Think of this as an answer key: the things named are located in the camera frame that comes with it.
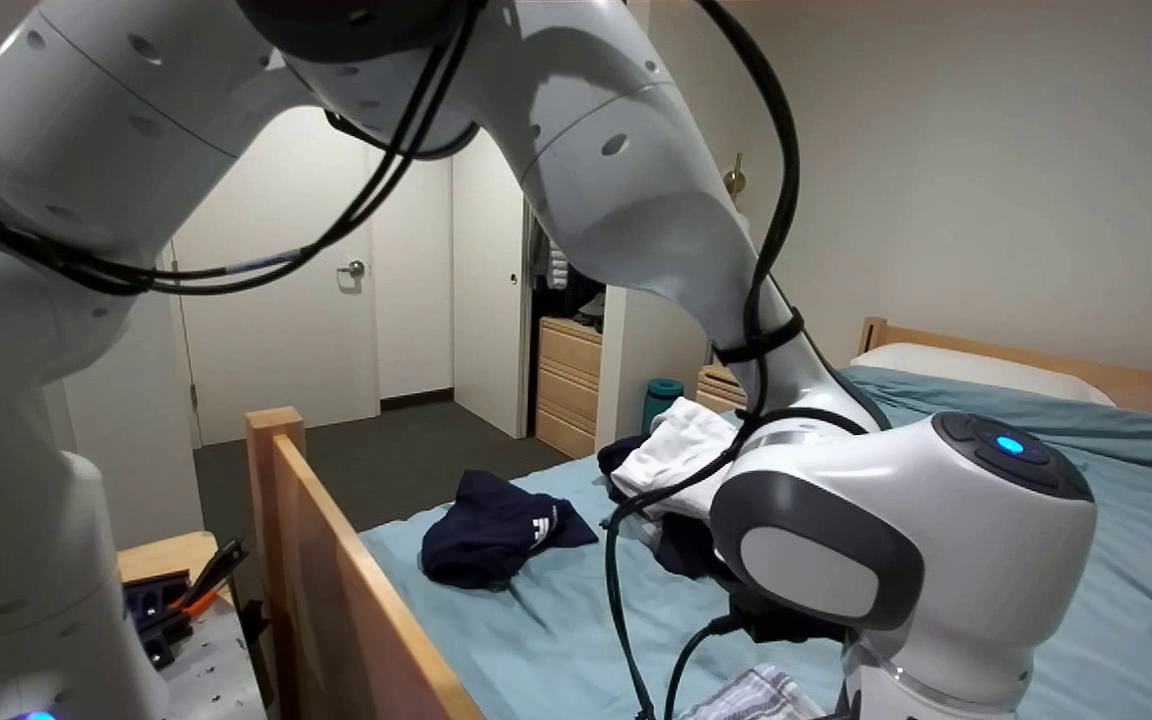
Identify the small wooden table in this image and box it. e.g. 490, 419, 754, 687
113, 527, 225, 592

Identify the wooden dresser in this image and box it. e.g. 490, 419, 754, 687
531, 312, 610, 463

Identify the navy blue garment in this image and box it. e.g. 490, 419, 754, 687
415, 470, 600, 596

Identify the globe wall lamp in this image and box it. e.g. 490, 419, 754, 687
720, 151, 754, 208

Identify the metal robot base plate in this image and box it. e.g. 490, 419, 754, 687
151, 606, 268, 720

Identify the white room door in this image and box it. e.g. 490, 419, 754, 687
170, 103, 388, 449

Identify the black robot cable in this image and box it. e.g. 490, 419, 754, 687
0, 0, 873, 720

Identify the light blue bed sheet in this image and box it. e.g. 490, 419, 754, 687
362, 366, 1152, 720

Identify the teal bin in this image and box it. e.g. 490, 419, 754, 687
640, 377, 691, 431

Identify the white pillow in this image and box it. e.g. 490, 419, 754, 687
851, 340, 1120, 414

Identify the wooden bed frame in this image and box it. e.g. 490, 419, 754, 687
245, 316, 1152, 720

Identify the white closet door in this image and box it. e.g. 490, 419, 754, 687
447, 133, 537, 446

